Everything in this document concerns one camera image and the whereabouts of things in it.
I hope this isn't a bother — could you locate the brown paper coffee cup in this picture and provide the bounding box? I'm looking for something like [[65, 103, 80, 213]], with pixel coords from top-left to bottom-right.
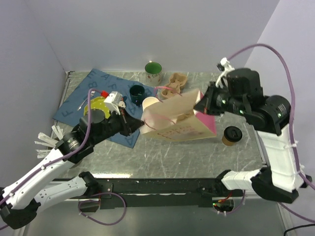
[[221, 134, 239, 147]]

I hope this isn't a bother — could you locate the stack of paper cups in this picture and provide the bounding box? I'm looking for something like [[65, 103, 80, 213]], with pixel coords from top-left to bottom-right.
[[142, 97, 159, 111]]

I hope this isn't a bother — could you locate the white floral mug green inside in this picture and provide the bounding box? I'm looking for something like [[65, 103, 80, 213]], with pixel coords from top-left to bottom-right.
[[144, 61, 162, 87]]

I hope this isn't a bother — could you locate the cream cakes paper bag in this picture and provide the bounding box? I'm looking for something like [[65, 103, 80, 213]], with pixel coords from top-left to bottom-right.
[[139, 88, 217, 142]]

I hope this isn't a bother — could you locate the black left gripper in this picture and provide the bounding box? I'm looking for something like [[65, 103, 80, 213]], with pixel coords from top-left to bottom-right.
[[91, 106, 144, 145]]

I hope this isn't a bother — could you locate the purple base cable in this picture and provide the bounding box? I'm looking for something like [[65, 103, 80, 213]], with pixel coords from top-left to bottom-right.
[[78, 192, 127, 226]]

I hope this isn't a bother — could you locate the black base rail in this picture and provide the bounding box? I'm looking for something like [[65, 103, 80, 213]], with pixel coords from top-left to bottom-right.
[[67, 171, 247, 210]]

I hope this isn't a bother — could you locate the silver fork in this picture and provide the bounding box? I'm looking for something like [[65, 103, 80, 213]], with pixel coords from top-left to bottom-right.
[[77, 90, 95, 111]]

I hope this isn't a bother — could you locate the grey cup of straws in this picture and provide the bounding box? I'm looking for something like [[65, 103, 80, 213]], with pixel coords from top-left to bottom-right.
[[34, 125, 64, 159]]

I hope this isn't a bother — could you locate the black cup lid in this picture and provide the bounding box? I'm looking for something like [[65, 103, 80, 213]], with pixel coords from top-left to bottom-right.
[[223, 126, 243, 142]]

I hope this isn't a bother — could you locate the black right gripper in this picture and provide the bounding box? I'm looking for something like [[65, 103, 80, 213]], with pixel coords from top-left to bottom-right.
[[193, 80, 247, 116]]

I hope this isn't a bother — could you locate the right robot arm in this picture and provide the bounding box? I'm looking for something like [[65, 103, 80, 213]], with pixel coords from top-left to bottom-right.
[[194, 68, 312, 204]]

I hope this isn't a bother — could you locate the blue letter-print cloth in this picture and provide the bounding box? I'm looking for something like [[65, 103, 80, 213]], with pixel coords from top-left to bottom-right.
[[53, 68, 158, 148]]

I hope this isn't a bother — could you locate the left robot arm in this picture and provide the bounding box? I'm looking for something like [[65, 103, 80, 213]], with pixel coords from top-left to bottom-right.
[[0, 108, 144, 229]]

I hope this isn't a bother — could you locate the yellow-green dotted plate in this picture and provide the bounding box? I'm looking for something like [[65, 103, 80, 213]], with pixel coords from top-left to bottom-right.
[[90, 96, 110, 118]]

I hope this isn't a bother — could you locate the dark green mug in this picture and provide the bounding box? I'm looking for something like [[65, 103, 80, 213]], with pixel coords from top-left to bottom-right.
[[129, 85, 145, 106]]

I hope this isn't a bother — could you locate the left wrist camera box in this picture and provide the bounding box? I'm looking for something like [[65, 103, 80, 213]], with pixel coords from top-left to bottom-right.
[[100, 90, 126, 115]]

